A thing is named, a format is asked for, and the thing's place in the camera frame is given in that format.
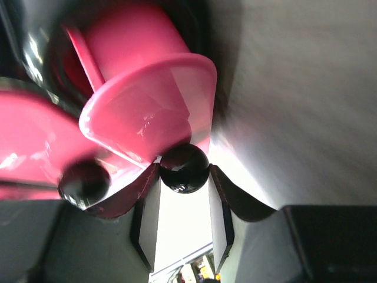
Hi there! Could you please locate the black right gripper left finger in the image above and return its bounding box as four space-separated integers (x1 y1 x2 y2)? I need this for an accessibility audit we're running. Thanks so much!
1 163 161 282

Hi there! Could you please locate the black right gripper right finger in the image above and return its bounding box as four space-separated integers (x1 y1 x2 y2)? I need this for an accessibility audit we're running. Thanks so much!
209 165 376 282

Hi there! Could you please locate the pink drawer tray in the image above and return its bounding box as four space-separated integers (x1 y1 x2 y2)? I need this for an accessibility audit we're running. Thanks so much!
1 90 143 200

